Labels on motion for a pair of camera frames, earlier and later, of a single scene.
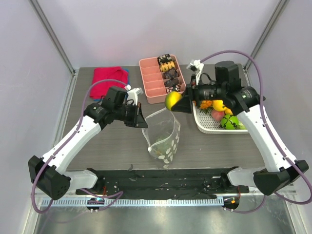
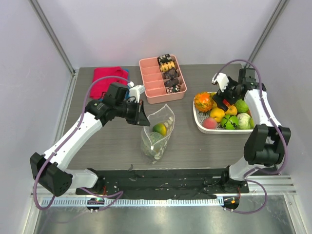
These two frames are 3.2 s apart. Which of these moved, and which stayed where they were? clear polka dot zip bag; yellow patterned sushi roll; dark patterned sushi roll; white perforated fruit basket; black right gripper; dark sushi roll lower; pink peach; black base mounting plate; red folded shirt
Moved: black right gripper; pink peach; clear polka dot zip bag
Stayed: black base mounting plate; yellow patterned sushi roll; white perforated fruit basket; dark patterned sushi roll; red folded shirt; dark sushi roll lower
